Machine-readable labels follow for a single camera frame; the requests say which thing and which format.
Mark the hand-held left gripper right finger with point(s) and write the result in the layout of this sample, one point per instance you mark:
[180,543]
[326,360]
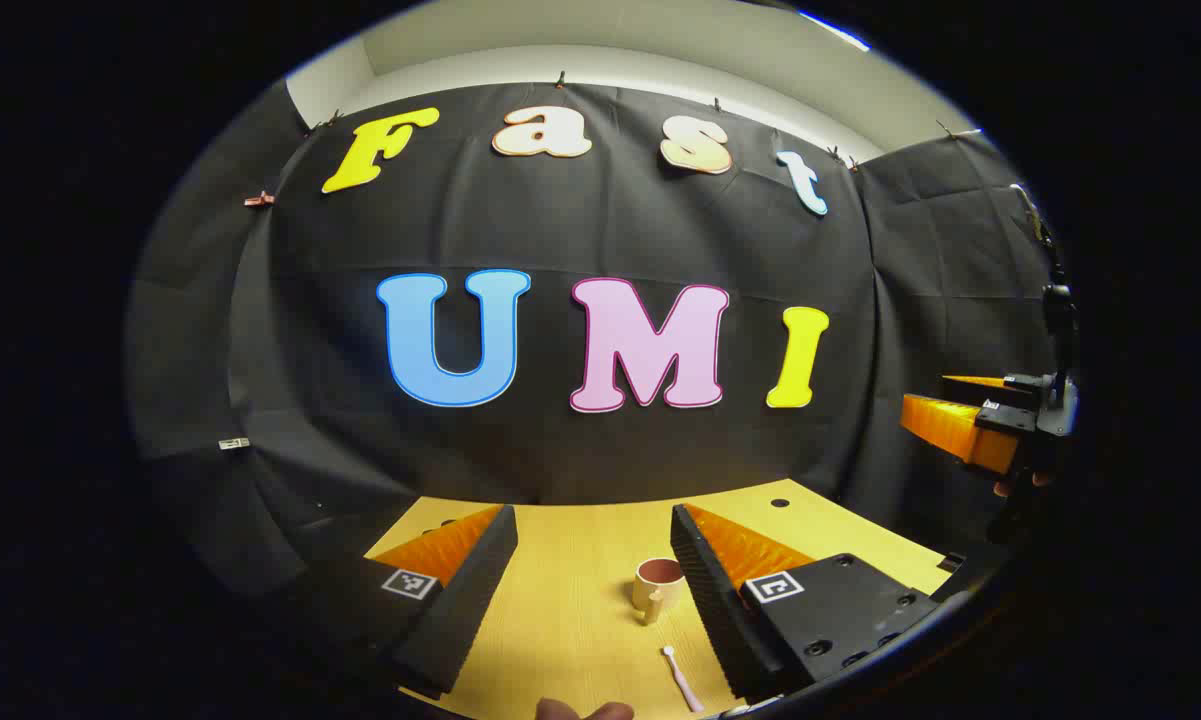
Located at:
[705,590]

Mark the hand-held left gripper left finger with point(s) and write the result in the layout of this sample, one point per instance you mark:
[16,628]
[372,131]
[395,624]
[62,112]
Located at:
[470,590]

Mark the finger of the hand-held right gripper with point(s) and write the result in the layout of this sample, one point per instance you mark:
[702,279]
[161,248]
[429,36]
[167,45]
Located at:
[950,430]
[975,383]

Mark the beige cup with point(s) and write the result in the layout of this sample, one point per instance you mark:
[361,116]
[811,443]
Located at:
[650,595]

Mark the white pink toothbrush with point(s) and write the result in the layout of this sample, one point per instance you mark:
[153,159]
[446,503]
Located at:
[682,680]

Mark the wooden desktop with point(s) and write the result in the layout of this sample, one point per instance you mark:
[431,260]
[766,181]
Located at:
[580,600]

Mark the black backdrop cloth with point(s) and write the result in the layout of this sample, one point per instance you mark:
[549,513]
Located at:
[560,450]

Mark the small wooden clip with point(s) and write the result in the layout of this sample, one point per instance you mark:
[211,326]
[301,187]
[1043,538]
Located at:
[258,199]

